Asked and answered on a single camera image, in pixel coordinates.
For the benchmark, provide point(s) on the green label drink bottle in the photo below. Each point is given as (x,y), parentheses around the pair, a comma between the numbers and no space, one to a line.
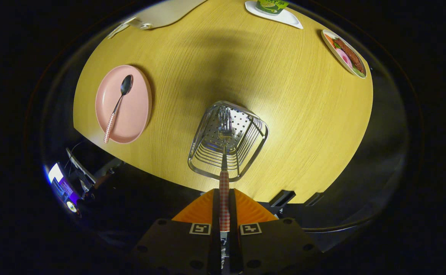
(271,5)

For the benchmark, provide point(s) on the white toaster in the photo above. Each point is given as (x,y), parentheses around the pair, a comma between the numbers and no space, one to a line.
(161,15)

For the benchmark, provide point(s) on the computer monitor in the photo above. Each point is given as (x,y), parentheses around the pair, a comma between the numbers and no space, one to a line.
(55,172)

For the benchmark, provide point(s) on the pink plate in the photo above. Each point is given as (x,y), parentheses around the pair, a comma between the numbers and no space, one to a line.
(135,110)

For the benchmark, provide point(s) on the black table bracket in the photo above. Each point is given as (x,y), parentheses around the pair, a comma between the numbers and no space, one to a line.
(282,198)
(314,199)

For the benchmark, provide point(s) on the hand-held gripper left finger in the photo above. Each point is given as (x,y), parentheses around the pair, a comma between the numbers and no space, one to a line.
(215,214)

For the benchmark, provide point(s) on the grey desk device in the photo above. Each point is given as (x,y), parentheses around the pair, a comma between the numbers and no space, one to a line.
(80,166)

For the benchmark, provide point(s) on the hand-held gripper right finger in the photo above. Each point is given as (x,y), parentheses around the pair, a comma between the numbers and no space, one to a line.
(233,214)

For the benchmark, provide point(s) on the plate of toy food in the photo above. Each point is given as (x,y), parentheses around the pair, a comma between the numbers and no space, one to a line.
(346,55)

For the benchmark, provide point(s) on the white coaster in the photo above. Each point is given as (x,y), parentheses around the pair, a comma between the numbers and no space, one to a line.
(288,18)

